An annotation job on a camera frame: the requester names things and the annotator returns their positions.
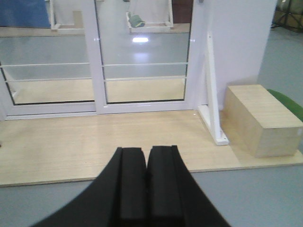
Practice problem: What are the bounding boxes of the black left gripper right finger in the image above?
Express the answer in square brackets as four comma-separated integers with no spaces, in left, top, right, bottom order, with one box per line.
[147,145,230,227]

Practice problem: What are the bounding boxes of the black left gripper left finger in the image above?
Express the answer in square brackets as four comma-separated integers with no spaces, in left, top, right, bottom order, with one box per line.
[35,148,147,227]

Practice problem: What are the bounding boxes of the white sliding glass door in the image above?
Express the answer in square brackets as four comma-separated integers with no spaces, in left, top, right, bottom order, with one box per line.
[81,0,197,114]

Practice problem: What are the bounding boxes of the white fixed glass door panel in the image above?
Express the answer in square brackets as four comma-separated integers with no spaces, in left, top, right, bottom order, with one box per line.
[0,0,96,120]

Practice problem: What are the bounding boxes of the blue door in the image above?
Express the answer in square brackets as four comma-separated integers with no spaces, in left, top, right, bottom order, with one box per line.
[0,0,51,28]

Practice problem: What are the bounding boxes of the wooden platform board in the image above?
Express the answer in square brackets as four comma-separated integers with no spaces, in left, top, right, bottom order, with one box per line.
[0,110,303,187]

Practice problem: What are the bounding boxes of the white triangular support brace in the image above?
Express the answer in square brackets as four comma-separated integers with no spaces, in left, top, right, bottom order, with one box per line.
[197,31,229,146]

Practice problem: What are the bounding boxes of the light wooden box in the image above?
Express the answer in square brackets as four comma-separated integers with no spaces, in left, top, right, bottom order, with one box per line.
[223,85,303,158]

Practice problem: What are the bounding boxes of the green cushion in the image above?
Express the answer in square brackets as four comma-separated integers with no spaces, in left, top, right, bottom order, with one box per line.
[268,89,303,121]

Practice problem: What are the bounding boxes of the white wall panel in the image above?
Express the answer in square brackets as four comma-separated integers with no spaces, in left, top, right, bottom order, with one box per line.
[187,0,276,108]

